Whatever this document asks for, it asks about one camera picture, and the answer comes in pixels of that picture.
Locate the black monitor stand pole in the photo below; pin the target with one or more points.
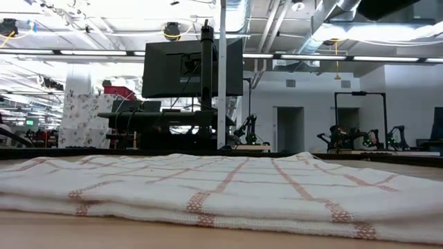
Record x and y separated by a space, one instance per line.
207 69

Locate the grey wall vent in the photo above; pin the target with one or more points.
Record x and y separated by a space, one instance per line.
345 84
290 83

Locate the floral patterned partition cloth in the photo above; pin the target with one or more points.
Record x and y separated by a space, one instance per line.
83 121

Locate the long ceiling light strip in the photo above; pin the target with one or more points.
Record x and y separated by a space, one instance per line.
311 57
90 52

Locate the white towel with red grid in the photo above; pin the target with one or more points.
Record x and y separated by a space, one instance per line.
221 186

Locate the green exit sign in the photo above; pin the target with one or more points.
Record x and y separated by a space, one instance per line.
29 122

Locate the black background station frame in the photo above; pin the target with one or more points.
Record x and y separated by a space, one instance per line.
360 93

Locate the small black background robot arm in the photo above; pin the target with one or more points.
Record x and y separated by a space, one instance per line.
250 129

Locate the black computer monitor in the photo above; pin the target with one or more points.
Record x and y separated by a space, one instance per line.
166 72

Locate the silver ceiling duct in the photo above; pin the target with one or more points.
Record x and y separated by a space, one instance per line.
318 31

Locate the wooden background table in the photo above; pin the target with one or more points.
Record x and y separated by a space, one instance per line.
254 147

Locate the white vertical post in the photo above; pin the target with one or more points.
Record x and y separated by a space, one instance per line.
221 86

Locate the dark doorway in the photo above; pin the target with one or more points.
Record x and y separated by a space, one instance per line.
290 129
347 117

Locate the black curved bar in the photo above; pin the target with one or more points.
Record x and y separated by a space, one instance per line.
14 136

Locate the white building column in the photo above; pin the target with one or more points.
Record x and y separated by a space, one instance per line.
79 79

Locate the black desk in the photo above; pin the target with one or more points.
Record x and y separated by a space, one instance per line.
155 119

